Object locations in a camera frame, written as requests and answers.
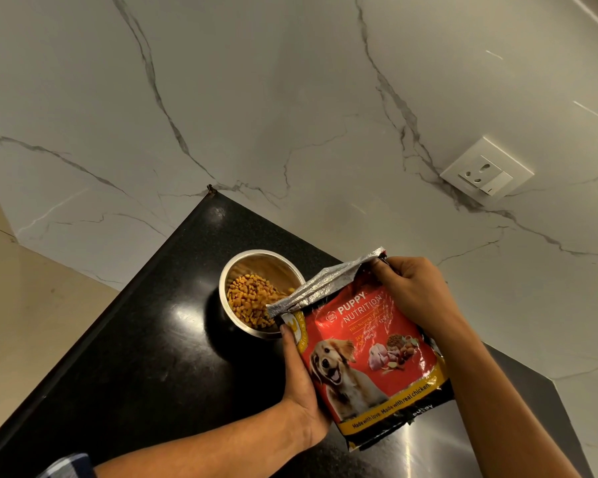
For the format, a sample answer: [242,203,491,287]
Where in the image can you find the person's right hand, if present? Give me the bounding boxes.
[370,256,467,344]

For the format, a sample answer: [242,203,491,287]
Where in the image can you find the person's left forearm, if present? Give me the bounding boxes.
[93,398,310,478]

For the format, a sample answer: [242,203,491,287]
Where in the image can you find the plaid shirt sleeve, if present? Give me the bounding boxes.
[37,452,96,478]

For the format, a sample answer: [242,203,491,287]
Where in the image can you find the steel bowl with yellow residue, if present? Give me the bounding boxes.
[218,249,308,340]

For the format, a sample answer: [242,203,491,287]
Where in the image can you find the person's left hand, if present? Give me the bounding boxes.
[278,323,334,451]

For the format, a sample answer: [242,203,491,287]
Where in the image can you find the person's right forearm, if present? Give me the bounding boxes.
[431,318,584,478]

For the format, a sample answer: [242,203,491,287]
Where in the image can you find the red puppy food bag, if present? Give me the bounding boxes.
[266,247,455,453]

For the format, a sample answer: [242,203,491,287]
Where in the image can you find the white wall socket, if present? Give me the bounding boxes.
[438,136,535,207]

